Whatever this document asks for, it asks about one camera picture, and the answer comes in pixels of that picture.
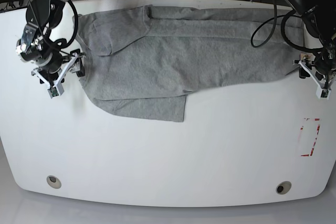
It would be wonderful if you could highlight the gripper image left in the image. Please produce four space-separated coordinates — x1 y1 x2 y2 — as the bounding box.
31 50 86 88

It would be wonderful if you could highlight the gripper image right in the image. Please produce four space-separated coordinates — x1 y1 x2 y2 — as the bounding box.
293 53 335 90

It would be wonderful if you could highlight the grey T-shirt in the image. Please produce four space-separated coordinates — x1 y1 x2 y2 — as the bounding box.
76 6 300 122

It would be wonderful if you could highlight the red tape rectangle marking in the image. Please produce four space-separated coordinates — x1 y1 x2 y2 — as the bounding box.
298 118 321 157

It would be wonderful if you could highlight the left table cable grommet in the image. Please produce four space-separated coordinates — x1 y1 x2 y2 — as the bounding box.
46 176 61 189

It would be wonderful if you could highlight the table cable grommet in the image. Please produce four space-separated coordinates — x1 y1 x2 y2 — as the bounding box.
46 176 61 189
276 181 292 195

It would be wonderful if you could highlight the right table cable grommet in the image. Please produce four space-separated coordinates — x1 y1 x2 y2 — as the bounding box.
276 181 292 195

